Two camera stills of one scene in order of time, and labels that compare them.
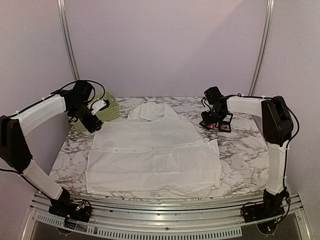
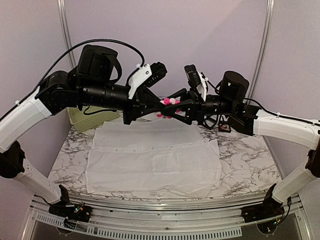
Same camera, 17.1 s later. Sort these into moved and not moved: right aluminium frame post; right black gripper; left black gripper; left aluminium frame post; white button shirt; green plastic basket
Moved: left black gripper; right black gripper
Not moved: white button shirt; left aluminium frame post; green plastic basket; right aluminium frame post
